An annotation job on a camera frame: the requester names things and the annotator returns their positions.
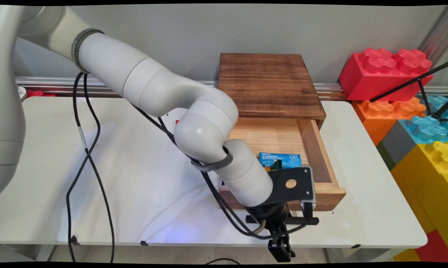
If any dark green foam block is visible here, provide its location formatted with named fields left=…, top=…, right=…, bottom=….
left=376, top=141, right=396, bottom=172

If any black tripod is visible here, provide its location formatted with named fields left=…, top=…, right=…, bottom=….
left=369, top=60, right=448, bottom=122

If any aluminium profile post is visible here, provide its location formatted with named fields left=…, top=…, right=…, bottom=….
left=419, top=6, right=448, bottom=72

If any grey strap on upper arm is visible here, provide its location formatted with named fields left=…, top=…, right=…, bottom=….
left=71, top=28, right=105, bottom=74

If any light wooden drawer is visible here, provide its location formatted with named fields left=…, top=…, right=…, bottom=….
left=220, top=118, right=346, bottom=211

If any orange foam block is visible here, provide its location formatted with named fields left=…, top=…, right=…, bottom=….
left=352, top=98, right=427, bottom=146

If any blue snack packet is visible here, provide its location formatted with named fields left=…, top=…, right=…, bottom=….
left=259, top=152, right=302, bottom=170

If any yellow foam block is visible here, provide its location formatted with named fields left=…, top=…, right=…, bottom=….
left=391, top=141, right=448, bottom=257

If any large red foam block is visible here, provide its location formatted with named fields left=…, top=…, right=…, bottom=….
left=339, top=48, right=434, bottom=102

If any grey strap on forearm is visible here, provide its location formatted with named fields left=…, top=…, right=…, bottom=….
left=191, top=147, right=234, bottom=172

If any grey block with cyan studs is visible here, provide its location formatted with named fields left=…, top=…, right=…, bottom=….
left=380, top=115, right=448, bottom=165

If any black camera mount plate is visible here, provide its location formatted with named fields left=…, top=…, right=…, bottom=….
left=269, top=166, right=316, bottom=206

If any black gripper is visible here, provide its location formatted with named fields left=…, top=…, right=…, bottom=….
left=246, top=203, right=296, bottom=263

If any aluminium rail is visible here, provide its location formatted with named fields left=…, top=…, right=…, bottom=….
left=15, top=76, right=448, bottom=102

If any dark wooden cabinet box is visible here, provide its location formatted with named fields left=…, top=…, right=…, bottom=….
left=218, top=53, right=327, bottom=129

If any black cable with white label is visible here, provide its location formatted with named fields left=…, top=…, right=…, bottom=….
left=72, top=73, right=310, bottom=263

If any small red foam block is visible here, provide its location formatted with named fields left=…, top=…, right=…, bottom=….
left=416, top=229, right=448, bottom=263

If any cyan foam block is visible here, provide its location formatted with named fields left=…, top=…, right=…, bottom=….
left=425, top=95, right=448, bottom=120

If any black bar drawer handle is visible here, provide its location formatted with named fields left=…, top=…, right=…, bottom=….
left=245, top=214, right=320, bottom=226

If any flat red block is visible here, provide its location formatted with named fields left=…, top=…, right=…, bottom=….
left=26, top=89, right=56, bottom=98

